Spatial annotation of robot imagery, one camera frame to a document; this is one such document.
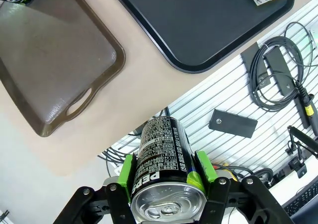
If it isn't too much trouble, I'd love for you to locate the black plate with hole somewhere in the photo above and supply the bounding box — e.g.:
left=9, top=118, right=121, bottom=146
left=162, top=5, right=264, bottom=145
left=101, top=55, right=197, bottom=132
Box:
left=208, top=108, right=258, bottom=139

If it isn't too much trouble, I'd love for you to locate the long black block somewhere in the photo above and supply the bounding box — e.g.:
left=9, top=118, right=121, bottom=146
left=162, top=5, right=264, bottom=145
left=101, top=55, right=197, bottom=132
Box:
left=262, top=46, right=299, bottom=98

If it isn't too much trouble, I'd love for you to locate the black keyboard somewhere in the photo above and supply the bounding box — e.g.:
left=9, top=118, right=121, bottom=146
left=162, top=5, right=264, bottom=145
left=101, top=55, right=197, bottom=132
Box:
left=282, top=181, right=318, bottom=219

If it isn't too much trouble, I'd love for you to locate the black cable plug yellow label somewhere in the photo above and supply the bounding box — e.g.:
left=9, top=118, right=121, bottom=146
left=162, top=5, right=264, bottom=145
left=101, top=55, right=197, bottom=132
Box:
left=294, top=80, right=318, bottom=136

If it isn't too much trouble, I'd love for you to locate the black plastic serving tray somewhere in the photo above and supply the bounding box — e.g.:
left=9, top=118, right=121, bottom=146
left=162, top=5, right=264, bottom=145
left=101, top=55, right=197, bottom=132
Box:
left=111, top=0, right=296, bottom=74

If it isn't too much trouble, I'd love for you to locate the black cable bundle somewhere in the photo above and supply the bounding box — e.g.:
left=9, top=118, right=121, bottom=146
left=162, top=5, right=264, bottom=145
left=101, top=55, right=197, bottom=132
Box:
left=98, top=143, right=141, bottom=171

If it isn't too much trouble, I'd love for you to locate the coiled black cable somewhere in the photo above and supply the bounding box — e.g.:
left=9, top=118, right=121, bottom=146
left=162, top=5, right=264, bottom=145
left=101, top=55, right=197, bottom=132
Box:
left=249, top=21, right=318, bottom=113

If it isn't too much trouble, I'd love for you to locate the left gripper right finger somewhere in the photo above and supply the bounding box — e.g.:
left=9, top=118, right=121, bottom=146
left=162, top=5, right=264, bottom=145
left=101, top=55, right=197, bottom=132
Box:
left=194, top=150, right=294, bottom=224

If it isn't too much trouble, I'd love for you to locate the small black connector box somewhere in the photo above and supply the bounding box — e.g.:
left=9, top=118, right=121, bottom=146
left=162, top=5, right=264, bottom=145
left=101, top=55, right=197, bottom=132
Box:
left=289, top=158, right=308, bottom=179

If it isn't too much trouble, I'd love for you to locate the brown tray with handles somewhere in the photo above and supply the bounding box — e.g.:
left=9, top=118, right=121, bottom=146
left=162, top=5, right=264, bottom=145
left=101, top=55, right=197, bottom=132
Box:
left=0, top=0, right=127, bottom=138

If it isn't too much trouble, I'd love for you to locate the flat black plate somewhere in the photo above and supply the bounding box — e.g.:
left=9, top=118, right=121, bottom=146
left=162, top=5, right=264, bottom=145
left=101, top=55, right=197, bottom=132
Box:
left=240, top=42, right=273, bottom=87

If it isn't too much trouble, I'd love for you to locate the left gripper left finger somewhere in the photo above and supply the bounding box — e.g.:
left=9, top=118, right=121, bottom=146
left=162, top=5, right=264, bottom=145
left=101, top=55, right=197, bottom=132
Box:
left=53, top=153, right=137, bottom=224

